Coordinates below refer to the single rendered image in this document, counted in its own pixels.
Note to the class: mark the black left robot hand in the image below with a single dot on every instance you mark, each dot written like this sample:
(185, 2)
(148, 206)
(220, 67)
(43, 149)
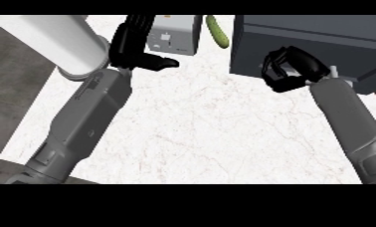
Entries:
(128, 50)

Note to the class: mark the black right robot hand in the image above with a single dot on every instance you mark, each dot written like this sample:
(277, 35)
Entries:
(294, 68)

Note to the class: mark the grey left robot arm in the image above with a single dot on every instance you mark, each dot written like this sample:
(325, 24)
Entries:
(83, 121)

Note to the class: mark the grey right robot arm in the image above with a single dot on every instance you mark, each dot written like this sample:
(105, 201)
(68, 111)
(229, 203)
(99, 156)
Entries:
(345, 114)

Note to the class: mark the dark grey box appliance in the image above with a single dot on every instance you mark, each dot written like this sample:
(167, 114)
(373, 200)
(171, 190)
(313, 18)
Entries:
(313, 43)

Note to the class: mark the pale grey box appliance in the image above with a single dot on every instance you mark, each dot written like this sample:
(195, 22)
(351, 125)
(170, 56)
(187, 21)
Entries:
(174, 35)

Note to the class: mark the large white cylinder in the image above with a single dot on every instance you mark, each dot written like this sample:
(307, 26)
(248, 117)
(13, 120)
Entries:
(61, 43)

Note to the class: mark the green cucumber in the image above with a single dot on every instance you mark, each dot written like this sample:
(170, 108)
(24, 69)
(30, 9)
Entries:
(217, 32)

